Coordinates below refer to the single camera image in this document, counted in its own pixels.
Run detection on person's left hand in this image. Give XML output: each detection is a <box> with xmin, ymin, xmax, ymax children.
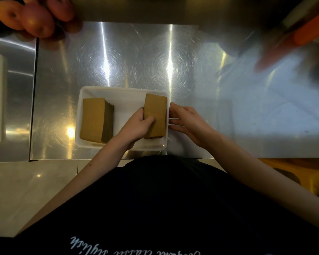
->
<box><xmin>113</xmin><ymin>107</ymin><xmax>156</xmax><ymax>152</ymax></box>

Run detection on cardboard stack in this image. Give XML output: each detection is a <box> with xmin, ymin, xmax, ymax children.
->
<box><xmin>79</xmin><ymin>97</ymin><xmax>115</xmax><ymax>144</ymax></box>

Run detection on gathered bundle brown paper pieces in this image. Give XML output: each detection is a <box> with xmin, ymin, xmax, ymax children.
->
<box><xmin>143</xmin><ymin>93</ymin><xmax>168</xmax><ymax>140</ymax></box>

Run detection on white plastic tray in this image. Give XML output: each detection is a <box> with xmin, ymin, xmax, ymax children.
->
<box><xmin>74</xmin><ymin>86</ymin><xmax>170</xmax><ymax>152</ymax></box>

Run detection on yellow stool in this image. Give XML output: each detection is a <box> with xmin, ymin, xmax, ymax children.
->
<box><xmin>259</xmin><ymin>158</ymin><xmax>319</xmax><ymax>197</ymax></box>

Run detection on person's left forearm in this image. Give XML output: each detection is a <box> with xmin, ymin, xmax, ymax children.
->
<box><xmin>16</xmin><ymin>138</ymin><xmax>135</xmax><ymax>236</ymax></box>

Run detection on orange box at right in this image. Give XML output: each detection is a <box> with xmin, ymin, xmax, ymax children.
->
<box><xmin>292</xmin><ymin>6</ymin><xmax>319</xmax><ymax>47</ymax></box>

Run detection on black printed shirt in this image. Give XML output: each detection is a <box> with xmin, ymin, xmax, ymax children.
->
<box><xmin>0</xmin><ymin>155</ymin><xmax>319</xmax><ymax>255</ymax></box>

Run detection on person's right forearm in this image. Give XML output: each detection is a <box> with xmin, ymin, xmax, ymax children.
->
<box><xmin>205</xmin><ymin>134</ymin><xmax>319</xmax><ymax>234</ymax></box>

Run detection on person's right hand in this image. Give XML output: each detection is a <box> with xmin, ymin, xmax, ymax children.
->
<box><xmin>168</xmin><ymin>102</ymin><xmax>221</xmax><ymax>151</ymax></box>

